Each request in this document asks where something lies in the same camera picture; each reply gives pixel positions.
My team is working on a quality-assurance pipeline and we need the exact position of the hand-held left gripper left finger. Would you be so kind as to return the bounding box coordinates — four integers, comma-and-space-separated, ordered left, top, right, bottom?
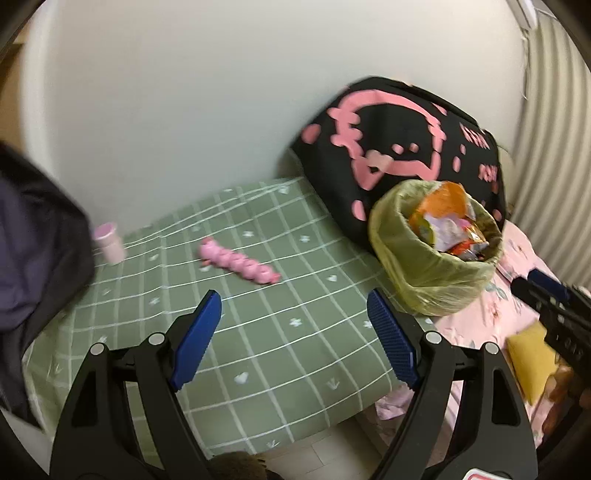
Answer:
48, 290, 223, 480

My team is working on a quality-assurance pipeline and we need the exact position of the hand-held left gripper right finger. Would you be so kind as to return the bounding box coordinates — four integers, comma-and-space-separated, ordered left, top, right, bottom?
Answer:
366, 288, 539, 480

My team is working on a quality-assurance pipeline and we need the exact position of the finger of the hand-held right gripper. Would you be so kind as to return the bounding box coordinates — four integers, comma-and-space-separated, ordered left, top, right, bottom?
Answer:
510, 276, 557, 319
529, 269, 571, 304

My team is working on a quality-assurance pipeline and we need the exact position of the yellow-green plastic bin bag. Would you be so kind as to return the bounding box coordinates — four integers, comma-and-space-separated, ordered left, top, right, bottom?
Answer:
368, 179, 505, 317

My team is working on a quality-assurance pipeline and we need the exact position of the pale pink wrapper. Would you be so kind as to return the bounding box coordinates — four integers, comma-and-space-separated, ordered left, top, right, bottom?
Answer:
421, 211, 463, 253

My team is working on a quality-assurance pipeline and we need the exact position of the orange plastic bag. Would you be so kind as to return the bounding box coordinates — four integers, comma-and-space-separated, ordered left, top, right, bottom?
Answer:
409, 181, 477, 232

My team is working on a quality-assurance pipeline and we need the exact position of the person's right forearm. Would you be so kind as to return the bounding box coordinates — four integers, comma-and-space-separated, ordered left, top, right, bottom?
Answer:
542, 364, 591, 437

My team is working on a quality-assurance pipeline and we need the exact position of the pink floral bedding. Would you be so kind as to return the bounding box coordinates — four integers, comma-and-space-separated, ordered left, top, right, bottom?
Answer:
375, 220, 591, 446

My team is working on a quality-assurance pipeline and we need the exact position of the yellow cushion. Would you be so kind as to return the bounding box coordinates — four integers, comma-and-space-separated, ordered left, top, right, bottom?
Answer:
505, 322, 560, 406

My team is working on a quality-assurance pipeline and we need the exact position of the green checked tablecloth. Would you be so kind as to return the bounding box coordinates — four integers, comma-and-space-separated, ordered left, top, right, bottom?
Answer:
22, 176, 403, 459

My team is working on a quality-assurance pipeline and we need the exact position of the pink caterpillar toy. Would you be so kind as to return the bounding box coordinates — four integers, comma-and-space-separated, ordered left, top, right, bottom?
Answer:
198, 236, 283, 284

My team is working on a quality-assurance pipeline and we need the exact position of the striped curtain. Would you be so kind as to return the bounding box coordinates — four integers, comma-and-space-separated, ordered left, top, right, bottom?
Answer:
505, 13, 591, 298

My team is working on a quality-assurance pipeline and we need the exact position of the pink plastic cup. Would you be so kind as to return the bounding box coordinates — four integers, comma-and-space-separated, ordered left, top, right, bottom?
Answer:
91, 222, 126, 267

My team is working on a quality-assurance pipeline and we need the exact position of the brown fuzzy cloth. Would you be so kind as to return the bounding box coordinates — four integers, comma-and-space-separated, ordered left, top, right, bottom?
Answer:
210, 451, 279, 480

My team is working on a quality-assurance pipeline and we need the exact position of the dark jacket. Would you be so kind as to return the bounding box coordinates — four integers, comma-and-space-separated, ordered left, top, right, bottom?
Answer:
0, 142, 96, 428

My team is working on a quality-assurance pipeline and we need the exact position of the black pink printed pillow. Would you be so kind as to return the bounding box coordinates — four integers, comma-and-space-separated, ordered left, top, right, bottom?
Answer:
289, 77, 509, 246

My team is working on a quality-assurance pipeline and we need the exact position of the white air conditioner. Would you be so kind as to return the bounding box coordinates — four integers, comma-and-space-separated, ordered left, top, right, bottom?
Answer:
509, 0, 539, 29

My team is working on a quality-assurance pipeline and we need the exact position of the white cable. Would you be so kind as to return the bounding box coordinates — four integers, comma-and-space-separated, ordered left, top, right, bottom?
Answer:
521, 27, 531, 100

